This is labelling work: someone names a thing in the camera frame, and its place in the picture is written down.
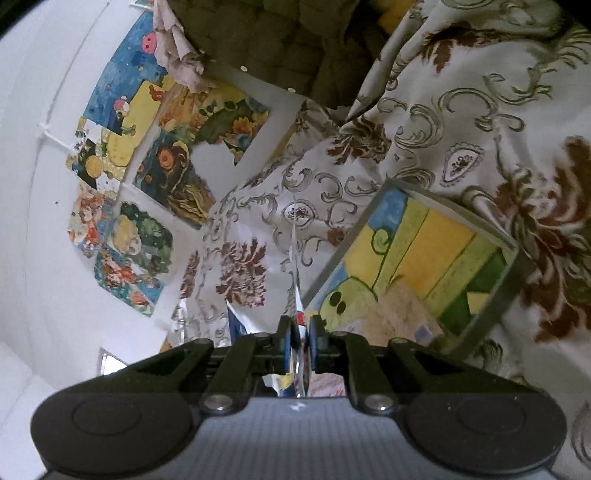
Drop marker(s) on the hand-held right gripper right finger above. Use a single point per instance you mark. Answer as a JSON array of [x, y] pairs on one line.
[[316, 341]]

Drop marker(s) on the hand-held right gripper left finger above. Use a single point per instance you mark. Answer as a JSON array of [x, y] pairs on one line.
[[287, 341]]

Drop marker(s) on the white red print snack packet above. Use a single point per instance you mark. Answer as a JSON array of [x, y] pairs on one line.
[[298, 277]]

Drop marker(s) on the grey tray with colourful lining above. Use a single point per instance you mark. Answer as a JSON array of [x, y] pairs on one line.
[[438, 258]]

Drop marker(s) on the pale pink snack packet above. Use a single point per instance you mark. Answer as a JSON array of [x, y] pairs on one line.
[[328, 383]]

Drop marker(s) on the window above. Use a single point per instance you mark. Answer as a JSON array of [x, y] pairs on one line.
[[113, 362]]

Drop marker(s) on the floral printed blanket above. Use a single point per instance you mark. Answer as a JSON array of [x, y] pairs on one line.
[[485, 115]]

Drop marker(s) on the olive green puffer jacket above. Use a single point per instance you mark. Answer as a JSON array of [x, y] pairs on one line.
[[277, 46]]

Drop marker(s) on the pink floral cloth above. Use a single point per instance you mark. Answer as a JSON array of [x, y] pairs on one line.
[[178, 46]]

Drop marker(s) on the orange-haired cartoon wall poster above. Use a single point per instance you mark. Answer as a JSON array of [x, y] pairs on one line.
[[124, 281]]

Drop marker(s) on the green cartoon wall poster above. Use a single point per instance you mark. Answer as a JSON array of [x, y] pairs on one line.
[[138, 230]]

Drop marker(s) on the torn swirl wall poster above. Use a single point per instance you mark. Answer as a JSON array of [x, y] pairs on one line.
[[180, 184]]

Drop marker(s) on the red-haired cartoon wall poster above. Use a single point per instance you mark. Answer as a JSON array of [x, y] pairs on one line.
[[90, 217]]

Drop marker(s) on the small patterned wall poster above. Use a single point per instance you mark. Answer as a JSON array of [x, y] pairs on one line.
[[90, 161]]

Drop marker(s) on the yellow wall poster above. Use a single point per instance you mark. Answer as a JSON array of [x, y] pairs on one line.
[[138, 106]]

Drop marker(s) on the blue wall poster pink dots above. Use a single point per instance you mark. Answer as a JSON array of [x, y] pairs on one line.
[[120, 60]]

